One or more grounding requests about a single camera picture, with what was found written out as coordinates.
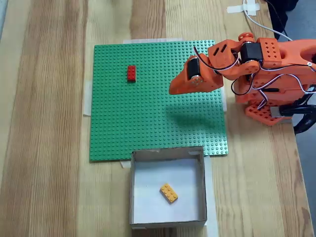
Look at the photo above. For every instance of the wide white masking tape strip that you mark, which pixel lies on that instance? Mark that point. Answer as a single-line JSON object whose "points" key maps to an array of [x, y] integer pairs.
{"points": [[153, 40]]}

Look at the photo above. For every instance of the green lego baseplate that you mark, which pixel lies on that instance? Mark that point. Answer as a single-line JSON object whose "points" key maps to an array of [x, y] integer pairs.
{"points": [[148, 111]]}

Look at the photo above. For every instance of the long white masking tape strip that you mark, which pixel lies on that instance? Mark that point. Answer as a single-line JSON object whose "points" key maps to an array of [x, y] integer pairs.
{"points": [[211, 187]]}

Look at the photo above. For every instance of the yellow lego block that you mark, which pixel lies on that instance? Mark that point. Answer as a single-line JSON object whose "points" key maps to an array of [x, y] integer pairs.
{"points": [[169, 193]]}

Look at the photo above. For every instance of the small white masking tape piece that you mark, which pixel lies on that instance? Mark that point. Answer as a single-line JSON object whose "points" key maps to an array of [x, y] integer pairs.
{"points": [[124, 164]]}

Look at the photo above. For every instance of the brown cardboard box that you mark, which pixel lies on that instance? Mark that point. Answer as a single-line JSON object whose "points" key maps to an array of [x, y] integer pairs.
{"points": [[148, 177]]}

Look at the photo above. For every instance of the black table clamp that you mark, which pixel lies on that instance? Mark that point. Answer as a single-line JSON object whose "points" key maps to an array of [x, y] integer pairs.
{"points": [[306, 108]]}

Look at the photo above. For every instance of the person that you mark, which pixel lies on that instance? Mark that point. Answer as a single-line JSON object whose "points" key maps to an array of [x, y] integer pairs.
{"points": [[279, 14]]}

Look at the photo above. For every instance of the red lego block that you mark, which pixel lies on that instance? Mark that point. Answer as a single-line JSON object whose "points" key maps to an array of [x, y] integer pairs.
{"points": [[131, 74]]}

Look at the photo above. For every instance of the crossed white masking tape pieces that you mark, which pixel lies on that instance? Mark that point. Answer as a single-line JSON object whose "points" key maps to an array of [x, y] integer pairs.
{"points": [[234, 9]]}

